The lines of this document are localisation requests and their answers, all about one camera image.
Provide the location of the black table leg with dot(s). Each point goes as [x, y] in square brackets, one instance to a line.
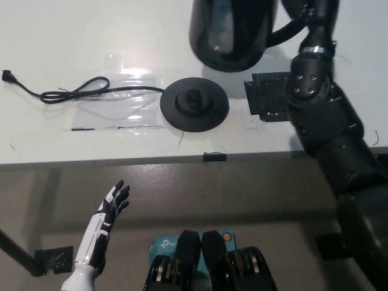
[18, 251]

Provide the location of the black tape patch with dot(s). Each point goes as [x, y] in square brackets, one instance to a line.
[266, 97]

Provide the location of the thin black tape strip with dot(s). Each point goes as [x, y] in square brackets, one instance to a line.
[83, 129]

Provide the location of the clear plastic sheet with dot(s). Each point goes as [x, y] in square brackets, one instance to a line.
[100, 118]

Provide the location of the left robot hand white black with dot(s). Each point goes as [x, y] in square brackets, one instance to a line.
[104, 218]

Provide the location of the round black kettle base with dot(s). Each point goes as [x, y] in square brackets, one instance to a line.
[182, 115]

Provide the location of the black electric kettle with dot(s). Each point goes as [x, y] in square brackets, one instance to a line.
[227, 30]

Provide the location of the right robot hand black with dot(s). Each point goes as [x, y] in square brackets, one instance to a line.
[322, 27]

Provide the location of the small black tape piece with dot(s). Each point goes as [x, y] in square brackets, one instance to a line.
[214, 156]

